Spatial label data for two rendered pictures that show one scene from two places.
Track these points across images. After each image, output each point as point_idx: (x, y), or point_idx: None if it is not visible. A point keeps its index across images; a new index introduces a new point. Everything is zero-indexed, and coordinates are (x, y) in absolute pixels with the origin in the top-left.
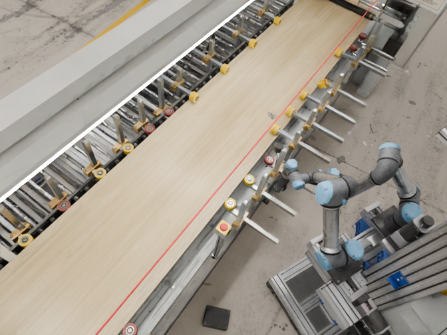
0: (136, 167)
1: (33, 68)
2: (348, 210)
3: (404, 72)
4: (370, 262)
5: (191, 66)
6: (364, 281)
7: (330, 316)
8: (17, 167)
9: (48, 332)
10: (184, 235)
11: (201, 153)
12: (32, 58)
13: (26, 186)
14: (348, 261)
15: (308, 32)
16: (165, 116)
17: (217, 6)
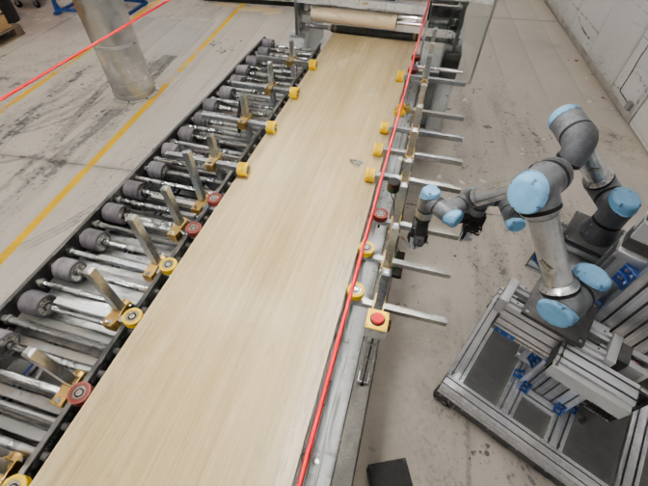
0: (189, 287)
1: (6, 226)
2: (483, 261)
3: (463, 100)
4: (601, 296)
5: (226, 142)
6: (604, 329)
7: (545, 406)
8: None
9: None
10: (307, 364)
11: (283, 236)
12: (2, 212)
13: (7, 387)
14: (594, 299)
15: (354, 68)
16: (211, 208)
17: None
